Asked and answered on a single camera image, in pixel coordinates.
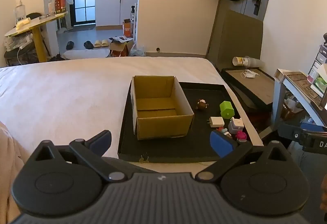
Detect large black tray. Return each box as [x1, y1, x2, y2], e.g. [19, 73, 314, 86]
[118, 81, 252, 163]

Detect clear plastic jug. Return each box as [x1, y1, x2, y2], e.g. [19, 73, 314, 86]
[14, 0, 26, 22]

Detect pale pink cloth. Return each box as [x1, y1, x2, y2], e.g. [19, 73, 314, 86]
[0, 122, 34, 224]

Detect grey doormat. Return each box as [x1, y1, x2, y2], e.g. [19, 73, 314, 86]
[69, 25, 96, 33]

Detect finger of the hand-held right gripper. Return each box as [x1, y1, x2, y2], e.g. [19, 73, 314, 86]
[277, 122, 307, 145]
[301, 123, 327, 133]

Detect printed paper cup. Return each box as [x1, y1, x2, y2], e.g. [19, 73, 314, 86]
[232, 57, 249, 66]

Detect white cube robot toy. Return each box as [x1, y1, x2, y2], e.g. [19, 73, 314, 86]
[227, 117, 244, 135]

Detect white face mask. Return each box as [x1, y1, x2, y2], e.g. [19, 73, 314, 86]
[240, 69, 260, 79]

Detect yellow round table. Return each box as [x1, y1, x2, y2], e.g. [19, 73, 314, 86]
[4, 11, 68, 63]

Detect white plug charger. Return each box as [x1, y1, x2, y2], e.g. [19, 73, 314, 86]
[207, 117, 225, 128]

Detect red and brown carton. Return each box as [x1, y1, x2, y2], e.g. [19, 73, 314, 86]
[109, 36, 134, 57]

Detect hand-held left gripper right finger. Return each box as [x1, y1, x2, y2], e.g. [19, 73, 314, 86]
[195, 130, 294, 184]

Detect pale yellow object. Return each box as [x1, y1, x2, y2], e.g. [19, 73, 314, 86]
[17, 18, 31, 30]

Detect green hexagonal box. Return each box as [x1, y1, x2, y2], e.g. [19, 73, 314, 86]
[219, 101, 235, 119]

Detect clear plastic bag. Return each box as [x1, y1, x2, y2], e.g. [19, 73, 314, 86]
[130, 45, 146, 57]

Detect red box in white bag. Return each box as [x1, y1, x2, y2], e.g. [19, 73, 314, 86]
[48, 0, 74, 13]

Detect grey metal desk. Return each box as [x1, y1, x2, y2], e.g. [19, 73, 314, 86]
[272, 68, 327, 135]

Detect black door lock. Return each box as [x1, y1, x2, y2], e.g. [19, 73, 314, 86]
[253, 0, 263, 15]

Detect orange box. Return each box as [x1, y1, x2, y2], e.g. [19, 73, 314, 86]
[122, 19, 134, 37]

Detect blue and red figurine keychain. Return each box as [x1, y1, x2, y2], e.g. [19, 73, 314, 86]
[217, 127, 232, 138]

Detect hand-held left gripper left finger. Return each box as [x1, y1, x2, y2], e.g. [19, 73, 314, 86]
[33, 130, 129, 184]

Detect white kitchen cabinet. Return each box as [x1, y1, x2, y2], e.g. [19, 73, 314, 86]
[94, 0, 139, 27]

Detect pink figurine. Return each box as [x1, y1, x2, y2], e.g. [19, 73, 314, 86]
[234, 131, 248, 142]

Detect stack of clear cups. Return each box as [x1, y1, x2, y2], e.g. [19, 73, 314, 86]
[245, 57, 261, 67]

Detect grey drawer organizer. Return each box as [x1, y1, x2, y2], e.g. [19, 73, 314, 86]
[308, 45, 327, 84]

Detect black frame with brown base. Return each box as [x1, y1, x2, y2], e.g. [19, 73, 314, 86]
[220, 67, 276, 112]

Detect green tissue pack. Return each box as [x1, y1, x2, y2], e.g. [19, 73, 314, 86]
[314, 77, 327, 91]

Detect brown round figurine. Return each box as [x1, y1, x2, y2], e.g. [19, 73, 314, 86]
[195, 99, 209, 111]

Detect small cardboard box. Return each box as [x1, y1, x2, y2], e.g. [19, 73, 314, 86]
[130, 75, 195, 141]

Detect large cardboard sheet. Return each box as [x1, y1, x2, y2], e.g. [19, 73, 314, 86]
[206, 9, 263, 68]

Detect white floor mat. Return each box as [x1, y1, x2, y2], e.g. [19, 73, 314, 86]
[63, 49, 110, 60]

